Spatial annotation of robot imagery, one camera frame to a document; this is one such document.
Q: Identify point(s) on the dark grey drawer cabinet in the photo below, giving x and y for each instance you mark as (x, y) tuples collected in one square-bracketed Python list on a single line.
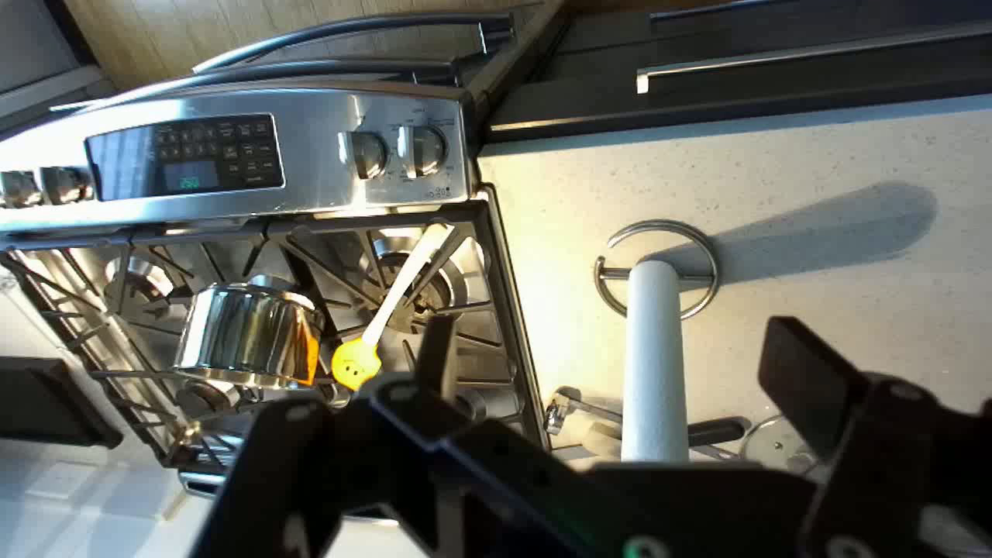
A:
[(746, 94)]

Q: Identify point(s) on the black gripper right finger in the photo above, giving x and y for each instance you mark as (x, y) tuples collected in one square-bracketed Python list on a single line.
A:
[(878, 453)]

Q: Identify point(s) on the stainless steel stove range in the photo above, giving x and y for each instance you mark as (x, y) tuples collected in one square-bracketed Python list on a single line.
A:
[(310, 175)]

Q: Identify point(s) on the metal pot lid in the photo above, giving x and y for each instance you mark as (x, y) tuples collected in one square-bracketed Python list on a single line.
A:
[(777, 445)]

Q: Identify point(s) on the white paper towel roll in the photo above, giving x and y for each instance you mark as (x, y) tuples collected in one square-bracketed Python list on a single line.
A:
[(655, 360)]

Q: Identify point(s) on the silver stove knob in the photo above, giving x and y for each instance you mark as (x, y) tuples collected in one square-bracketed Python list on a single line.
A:
[(17, 186), (426, 150), (369, 153), (65, 184)]

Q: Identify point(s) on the metal paper towel stand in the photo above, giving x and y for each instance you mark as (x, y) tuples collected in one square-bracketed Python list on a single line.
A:
[(682, 239)]

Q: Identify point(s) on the black flat slab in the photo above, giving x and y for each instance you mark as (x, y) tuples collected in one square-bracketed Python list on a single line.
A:
[(51, 403)]

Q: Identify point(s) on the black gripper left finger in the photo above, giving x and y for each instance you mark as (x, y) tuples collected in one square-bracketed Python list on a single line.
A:
[(310, 465)]

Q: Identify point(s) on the stainless steel pot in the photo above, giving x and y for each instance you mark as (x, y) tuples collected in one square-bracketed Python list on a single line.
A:
[(248, 336)]

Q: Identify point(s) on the yellow spatula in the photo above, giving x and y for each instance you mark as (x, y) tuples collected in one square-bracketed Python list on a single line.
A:
[(357, 360)]

